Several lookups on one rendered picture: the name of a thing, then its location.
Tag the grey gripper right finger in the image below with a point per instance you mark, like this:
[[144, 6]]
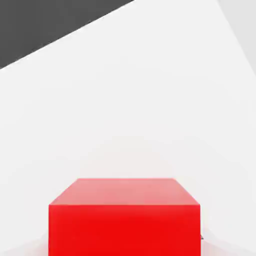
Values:
[[208, 249]]

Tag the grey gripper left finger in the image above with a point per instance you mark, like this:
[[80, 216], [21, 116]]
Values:
[[38, 249]]

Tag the small red cube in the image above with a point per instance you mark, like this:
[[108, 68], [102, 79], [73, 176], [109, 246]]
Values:
[[124, 226]]

